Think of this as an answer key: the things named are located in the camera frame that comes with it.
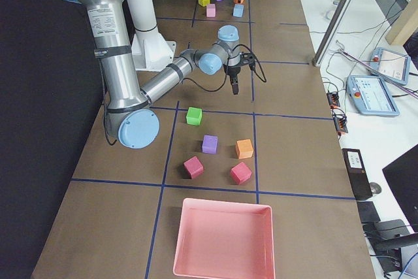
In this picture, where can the light blue foam block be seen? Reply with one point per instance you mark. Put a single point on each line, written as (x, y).
(238, 10)

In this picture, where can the pink foam block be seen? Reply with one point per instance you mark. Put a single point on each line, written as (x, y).
(211, 10)

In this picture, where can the green foam block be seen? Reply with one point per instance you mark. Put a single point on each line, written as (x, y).
(194, 116)

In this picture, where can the near purple foam block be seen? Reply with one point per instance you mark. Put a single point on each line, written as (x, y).
(209, 144)

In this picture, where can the near orange foam block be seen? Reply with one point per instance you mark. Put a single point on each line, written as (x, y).
(244, 149)

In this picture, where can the dark red foam block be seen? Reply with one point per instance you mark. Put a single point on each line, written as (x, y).
(193, 167)

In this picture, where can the far orange black connector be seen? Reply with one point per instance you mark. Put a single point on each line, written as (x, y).
(333, 99)

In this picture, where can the orange black connector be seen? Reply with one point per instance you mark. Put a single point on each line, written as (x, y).
(340, 123)
(333, 99)

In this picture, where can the near orange black connector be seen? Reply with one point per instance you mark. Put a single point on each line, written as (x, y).
(340, 123)

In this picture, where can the near teach pendant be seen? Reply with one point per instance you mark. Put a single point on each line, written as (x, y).
(370, 96)

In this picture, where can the teach pendant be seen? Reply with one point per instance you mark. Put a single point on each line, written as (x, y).
(391, 64)
(370, 96)

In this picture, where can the far teach pendant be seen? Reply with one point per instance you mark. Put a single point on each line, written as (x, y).
(391, 64)

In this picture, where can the pink plastic tray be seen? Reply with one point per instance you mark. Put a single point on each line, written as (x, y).
(220, 239)

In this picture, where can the black power adapter box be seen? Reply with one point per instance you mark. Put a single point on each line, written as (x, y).
(357, 174)

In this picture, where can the wooden board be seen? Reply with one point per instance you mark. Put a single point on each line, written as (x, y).
(404, 27)

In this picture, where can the black monitor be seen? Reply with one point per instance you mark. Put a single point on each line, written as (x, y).
(401, 176)

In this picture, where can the black monitor stand base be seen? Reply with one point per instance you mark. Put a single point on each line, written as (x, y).
(377, 232)

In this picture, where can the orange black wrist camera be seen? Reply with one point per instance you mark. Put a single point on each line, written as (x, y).
(247, 59)

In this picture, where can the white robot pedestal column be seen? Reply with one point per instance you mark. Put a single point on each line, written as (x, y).
(151, 52)

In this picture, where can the aluminium frame post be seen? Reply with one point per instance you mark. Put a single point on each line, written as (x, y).
(331, 31)

